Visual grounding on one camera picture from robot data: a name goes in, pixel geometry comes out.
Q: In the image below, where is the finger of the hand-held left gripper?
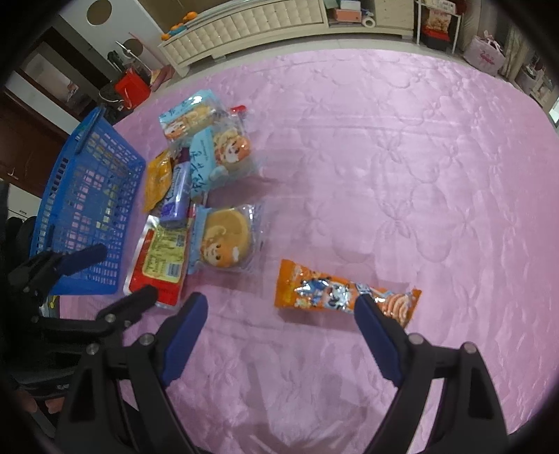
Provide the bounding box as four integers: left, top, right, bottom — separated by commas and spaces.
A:
6, 243, 108, 302
30, 285, 159, 345

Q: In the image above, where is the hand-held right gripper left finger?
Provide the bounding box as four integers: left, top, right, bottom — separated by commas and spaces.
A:
57, 292, 208, 454

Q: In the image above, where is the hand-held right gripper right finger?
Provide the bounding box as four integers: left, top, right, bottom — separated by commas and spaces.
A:
354, 294, 509, 454

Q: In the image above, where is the red packet with yellow label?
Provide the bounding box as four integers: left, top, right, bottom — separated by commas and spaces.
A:
123, 214, 195, 308

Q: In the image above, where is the blue plastic basket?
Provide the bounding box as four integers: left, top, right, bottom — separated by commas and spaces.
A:
30, 106, 147, 295

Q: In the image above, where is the orange sausage packet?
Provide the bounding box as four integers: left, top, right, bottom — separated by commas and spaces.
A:
274, 258, 422, 330

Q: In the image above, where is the yellow snack packet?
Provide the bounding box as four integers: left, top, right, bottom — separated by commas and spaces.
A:
143, 148, 175, 214

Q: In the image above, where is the round cake packet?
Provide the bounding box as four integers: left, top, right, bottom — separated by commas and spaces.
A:
188, 202, 266, 276

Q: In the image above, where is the purple chewing gum pack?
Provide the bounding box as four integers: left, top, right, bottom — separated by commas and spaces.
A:
159, 161, 193, 230

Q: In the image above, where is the light blue cartoon snack packet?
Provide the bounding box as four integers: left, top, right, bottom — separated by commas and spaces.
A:
158, 89, 225, 142
190, 116, 258, 190

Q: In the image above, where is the clear packet with red label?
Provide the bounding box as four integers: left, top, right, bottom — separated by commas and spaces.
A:
227, 104, 249, 132

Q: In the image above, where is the person's left hand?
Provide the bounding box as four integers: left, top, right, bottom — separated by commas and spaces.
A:
21, 390, 63, 416

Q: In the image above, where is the dark wooden door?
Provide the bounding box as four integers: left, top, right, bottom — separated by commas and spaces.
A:
0, 89, 73, 184

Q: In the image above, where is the pink quilted cloth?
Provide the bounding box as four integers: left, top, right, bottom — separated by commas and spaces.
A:
44, 48, 559, 454

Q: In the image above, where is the red paper bag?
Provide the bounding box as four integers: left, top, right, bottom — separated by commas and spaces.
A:
114, 67, 151, 108

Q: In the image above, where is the pink dustpan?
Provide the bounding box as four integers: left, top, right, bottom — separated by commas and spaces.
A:
150, 65, 174, 89

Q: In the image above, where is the white padded cabinet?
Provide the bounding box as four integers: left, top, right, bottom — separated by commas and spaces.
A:
157, 0, 415, 77

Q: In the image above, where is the pink tote bag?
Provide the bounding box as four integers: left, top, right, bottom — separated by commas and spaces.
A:
463, 31, 507, 77

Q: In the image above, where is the metal storage rack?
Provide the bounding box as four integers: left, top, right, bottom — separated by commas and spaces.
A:
415, 0, 464, 54

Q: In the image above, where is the orange flat box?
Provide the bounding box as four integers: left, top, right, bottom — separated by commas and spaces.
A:
327, 9, 364, 23

